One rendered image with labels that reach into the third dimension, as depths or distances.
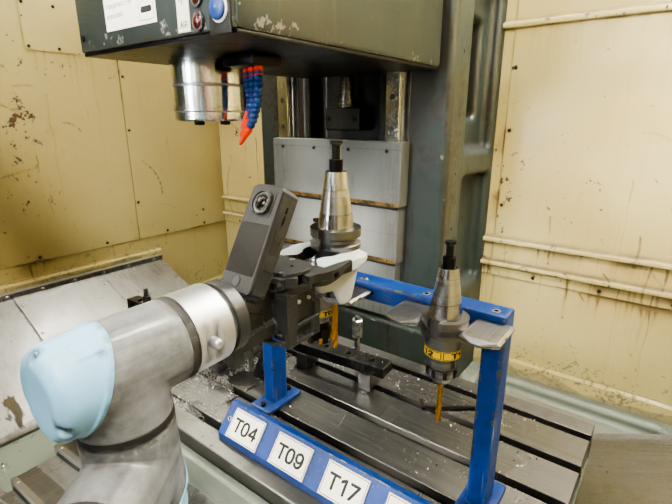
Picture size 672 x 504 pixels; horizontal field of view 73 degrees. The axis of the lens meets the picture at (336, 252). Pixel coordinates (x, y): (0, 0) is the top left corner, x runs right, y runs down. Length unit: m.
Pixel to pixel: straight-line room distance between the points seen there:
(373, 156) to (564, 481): 0.87
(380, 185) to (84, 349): 1.03
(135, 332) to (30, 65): 1.67
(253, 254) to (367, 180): 0.89
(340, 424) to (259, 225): 0.58
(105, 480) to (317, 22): 0.70
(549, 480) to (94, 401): 0.74
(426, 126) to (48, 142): 1.36
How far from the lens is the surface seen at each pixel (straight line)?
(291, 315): 0.47
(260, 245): 0.44
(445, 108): 1.24
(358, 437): 0.92
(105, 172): 2.07
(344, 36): 0.89
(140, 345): 0.38
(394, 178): 1.26
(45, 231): 2.00
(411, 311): 0.65
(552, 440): 1.00
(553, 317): 1.63
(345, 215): 0.54
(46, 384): 0.36
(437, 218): 1.27
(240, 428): 0.90
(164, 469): 0.42
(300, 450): 0.82
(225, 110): 1.00
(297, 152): 1.46
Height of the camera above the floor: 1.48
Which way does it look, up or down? 17 degrees down
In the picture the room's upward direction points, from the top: straight up
